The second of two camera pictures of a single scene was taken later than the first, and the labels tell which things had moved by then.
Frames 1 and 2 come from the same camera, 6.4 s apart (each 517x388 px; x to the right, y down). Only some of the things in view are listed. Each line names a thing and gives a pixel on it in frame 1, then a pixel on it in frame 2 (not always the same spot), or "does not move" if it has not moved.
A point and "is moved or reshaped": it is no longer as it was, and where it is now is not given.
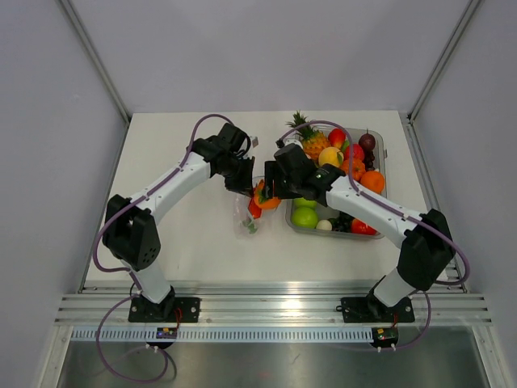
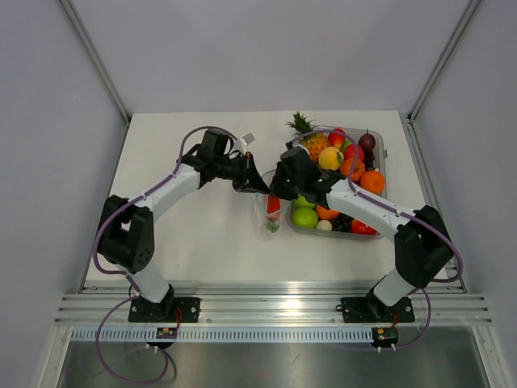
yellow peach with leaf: x=330 y=155 does not move
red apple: x=337 y=137 does not move
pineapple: x=313 y=141 does not move
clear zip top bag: x=255 y=216 is moved or reshaped
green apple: x=300 y=202 does not move
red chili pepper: x=255 y=210 → x=273 y=208
